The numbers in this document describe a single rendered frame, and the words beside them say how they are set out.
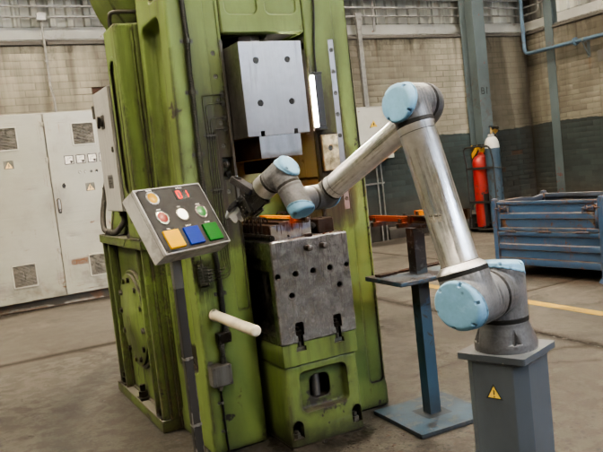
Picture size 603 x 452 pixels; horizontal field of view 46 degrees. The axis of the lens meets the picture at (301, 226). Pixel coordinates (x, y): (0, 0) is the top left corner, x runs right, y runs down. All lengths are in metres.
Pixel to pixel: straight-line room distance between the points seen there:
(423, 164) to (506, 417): 0.79
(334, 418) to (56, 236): 5.38
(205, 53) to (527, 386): 1.88
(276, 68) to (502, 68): 9.15
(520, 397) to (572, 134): 9.75
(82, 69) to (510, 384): 7.42
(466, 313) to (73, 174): 6.53
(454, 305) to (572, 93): 9.89
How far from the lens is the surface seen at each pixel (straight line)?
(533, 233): 6.62
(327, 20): 3.43
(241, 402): 3.24
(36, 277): 8.10
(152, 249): 2.61
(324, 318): 3.12
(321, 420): 3.22
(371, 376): 3.56
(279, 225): 3.05
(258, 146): 3.03
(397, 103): 2.09
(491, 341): 2.21
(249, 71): 3.04
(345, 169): 2.42
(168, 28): 3.11
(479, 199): 10.36
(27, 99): 8.79
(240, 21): 3.23
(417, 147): 2.07
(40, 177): 8.09
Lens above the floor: 1.22
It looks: 5 degrees down
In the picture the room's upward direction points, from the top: 6 degrees counter-clockwise
